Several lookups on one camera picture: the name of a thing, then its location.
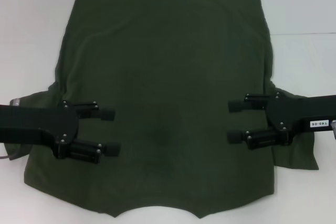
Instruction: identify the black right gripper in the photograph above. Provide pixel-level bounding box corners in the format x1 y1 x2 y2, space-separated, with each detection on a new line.
227 91 336 151

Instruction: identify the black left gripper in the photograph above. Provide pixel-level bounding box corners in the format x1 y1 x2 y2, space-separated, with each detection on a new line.
0 100 121 161

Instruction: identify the dark green t-shirt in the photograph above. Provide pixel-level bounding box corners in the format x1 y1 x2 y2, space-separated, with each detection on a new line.
5 0 320 213

